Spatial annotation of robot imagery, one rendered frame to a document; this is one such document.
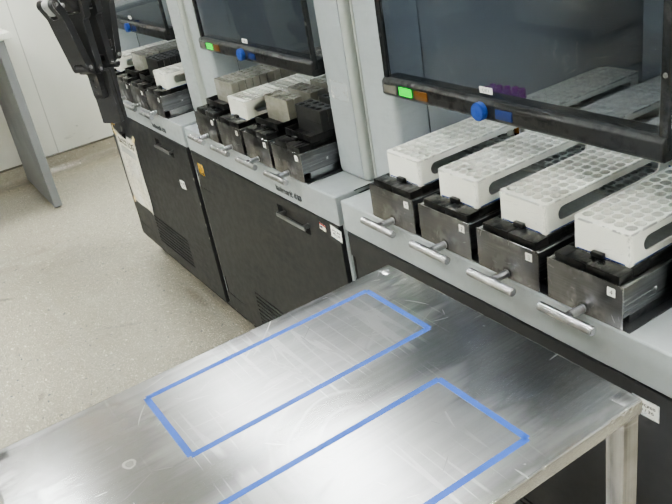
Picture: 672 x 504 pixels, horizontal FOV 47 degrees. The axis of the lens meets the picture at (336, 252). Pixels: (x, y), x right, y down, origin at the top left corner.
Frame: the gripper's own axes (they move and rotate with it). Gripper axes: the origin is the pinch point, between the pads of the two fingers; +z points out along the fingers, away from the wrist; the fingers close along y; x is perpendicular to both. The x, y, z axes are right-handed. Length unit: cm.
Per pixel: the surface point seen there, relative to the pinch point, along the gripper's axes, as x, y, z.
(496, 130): 39, -60, 28
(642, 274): 65, -17, 34
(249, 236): -38, -88, 68
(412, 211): 26, -40, 36
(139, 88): -90, -126, 34
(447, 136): 30, -57, 28
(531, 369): 54, 8, 33
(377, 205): 17, -47, 38
